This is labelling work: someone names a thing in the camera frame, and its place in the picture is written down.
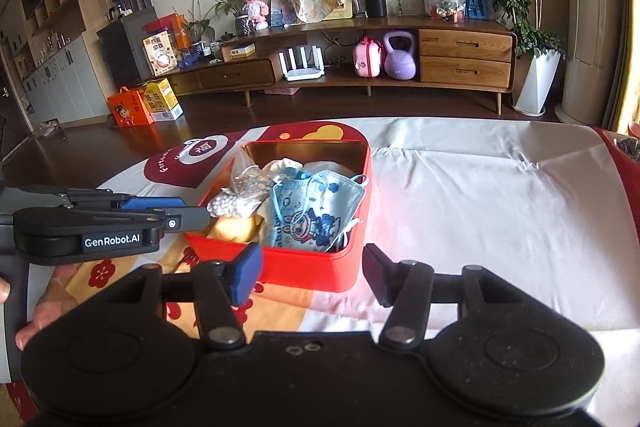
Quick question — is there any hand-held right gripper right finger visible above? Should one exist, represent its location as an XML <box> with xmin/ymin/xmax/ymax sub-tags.
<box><xmin>363</xmin><ymin>243</ymin><xmax>507</xmax><ymax>351</ymax></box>

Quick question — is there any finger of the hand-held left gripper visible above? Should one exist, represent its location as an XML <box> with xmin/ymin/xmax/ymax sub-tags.
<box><xmin>60</xmin><ymin>189</ymin><xmax>186</xmax><ymax>212</ymax></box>
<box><xmin>157</xmin><ymin>206</ymin><xmax>212</xmax><ymax>235</ymax></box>

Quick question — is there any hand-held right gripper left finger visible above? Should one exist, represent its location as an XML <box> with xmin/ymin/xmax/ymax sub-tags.
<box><xmin>117</xmin><ymin>242</ymin><xmax>265</xmax><ymax>351</ymax></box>

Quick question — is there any red tin box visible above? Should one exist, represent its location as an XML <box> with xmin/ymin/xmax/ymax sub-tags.
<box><xmin>185</xmin><ymin>139</ymin><xmax>373</xmax><ymax>293</ymax></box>

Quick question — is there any printed blue face mask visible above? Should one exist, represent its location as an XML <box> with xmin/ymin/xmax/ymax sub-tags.
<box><xmin>264</xmin><ymin>182</ymin><xmax>361</xmax><ymax>254</ymax></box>

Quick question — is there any person's left hand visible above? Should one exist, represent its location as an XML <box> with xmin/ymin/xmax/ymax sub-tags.
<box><xmin>15</xmin><ymin>264</ymin><xmax>81</xmax><ymax>351</ymax></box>

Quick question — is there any orange gift bag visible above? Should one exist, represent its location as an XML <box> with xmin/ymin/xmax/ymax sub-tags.
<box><xmin>106</xmin><ymin>86</ymin><xmax>156</xmax><ymax>128</ymax></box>

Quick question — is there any yellow printed box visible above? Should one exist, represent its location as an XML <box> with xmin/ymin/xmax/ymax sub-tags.
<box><xmin>142</xmin><ymin>78</ymin><xmax>183</xmax><ymax>122</ymax></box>

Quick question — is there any clear plastic bag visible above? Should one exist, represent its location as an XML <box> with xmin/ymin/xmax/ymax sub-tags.
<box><xmin>302</xmin><ymin>159</ymin><xmax>361</xmax><ymax>180</ymax></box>

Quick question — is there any dark wooden door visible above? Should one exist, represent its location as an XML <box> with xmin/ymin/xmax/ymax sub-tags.
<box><xmin>0</xmin><ymin>39</ymin><xmax>31</xmax><ymax>158</ymax></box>

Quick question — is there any printed white tablecloth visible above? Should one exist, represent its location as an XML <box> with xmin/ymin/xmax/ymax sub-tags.
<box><xmin>0</xmin><ymin>118</ymin><xmax>640</xmax><ymax>427</ymax></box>

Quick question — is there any white printed box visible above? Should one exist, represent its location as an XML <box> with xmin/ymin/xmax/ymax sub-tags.
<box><xmin>141</xmin><ymin>33</ymin><xmax>176</xmax><ymax>76</ymax></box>

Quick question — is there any dark grey cabinet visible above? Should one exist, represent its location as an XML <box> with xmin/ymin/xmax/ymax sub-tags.
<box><xmin>96</xmin><ymin>7</ymin><xmax>158</xmax><ymax>90</ymax></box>

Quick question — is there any small orange bag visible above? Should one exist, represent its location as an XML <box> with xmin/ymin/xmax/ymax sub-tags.
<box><xmin>170</xmin><ymin>13</ymin><xmax>193</xmax><ymax>50</ymax></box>

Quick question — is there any small leafy potted plant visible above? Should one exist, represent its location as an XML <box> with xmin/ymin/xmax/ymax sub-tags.
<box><xmin>177</xmin><ymin>2</ymin><xmax>216</xmax><ymax>45</ymax></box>

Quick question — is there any white router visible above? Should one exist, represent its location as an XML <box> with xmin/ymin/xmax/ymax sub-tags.
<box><xmin>277</xmin><ymin>47</ymin><xmax>326</xmax><ymax>82</ymax></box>

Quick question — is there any potted plant dark pot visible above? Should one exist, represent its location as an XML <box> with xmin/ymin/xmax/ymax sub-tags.
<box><xmin>210</xmin><ymin>0</ymin><xmax>256</xmax><ymax>38</ymax></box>

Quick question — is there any purple kettlebell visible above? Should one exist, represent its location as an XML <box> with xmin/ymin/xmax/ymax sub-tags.
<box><xmin>382</xmin><ymin>30</ymin><xmax>417</xmax><ymax>81</ymax></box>

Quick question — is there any pink toy suitcase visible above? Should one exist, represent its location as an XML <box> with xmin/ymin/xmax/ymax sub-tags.
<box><xmin>352</xmin><ymin>37</ymin><xmax>385</xmax><ymax>78</ymax></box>

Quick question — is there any pink plush doll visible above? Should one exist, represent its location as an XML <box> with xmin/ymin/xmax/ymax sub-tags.
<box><xmin>235</xmin><ymin>0</ymin><xmax>273</xmax><ymax>32</ymax></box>

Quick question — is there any pastel printed box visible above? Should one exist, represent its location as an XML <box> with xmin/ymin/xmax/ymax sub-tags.
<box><xmin>270</xmin><ymin>0</ymin><xmax>301</xmax><ymax>28</ymax></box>

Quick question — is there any wooden TV cabinet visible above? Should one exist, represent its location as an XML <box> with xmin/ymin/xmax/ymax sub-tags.
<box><xmin>160</xmin><ymin>18</ymin><xmax>518</xmax><ymax>115</ymax></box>

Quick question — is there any white planter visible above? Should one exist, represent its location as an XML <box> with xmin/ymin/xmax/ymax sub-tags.
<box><xmin>512</xmin><ymin>49</ymin><xmax>562</xmax><ymax>116</ymax></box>

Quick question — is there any red cloth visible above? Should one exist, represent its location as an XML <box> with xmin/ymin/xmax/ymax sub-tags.
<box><xmin>595</xmin><ymin>127</ymin><xmax>640</xmax><ymax>233</ymax></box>

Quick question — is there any white standing air conditioner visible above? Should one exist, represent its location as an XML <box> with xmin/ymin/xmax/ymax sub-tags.
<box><xmin>555</xmin><ymin>0</ymin><xmax>626</xmax><ymax>128</ymax></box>

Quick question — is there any yellow curtain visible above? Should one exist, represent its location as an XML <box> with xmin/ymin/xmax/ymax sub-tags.
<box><xmin>607</xmin><ymin>0</ymin><xmax>640</xmax><ymax>135</ymax></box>

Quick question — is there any wooden wall shelf cabinet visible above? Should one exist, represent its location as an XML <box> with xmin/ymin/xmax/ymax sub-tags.
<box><xmin>0</xmin><ymin>0</ymin><xmax>108</xmax><ymax>128</ymax></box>

